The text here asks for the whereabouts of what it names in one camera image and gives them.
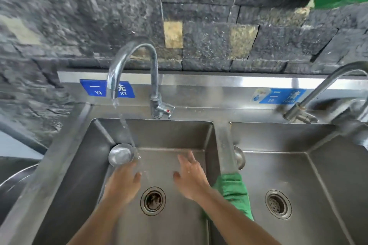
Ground person's right hand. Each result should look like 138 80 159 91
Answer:
173 150 213 202

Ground person's left hand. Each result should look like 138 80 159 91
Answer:
102 160 142 205

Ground steel ladle dark wooden handle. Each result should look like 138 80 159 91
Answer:
233 145 246 171

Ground chrome gooseneck faucet red dot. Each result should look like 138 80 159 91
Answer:
107 41 176 119

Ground person's right forearm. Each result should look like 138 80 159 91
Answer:
198 186 281 245

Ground person's left forearm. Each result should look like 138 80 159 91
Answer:
67 193 127 245

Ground steel sink drain strainer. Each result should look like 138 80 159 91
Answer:
140 186 167 216
265 189 292 220

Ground bright green cloth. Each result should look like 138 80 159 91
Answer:
201 173 255 222

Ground stainless steel sink unit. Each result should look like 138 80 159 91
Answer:
0 71 368 245

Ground blue rectangular sign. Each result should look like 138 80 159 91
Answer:
79 79 136 98

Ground large steel pot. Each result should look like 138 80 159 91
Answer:
0 163 39 225

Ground blue sign with droplet picture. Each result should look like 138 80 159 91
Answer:
250 88 307 105

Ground plain chrome gooseneck faucet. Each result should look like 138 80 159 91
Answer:
283 61 368 124

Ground grey metal frame bar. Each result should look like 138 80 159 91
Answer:
0 122 48 155

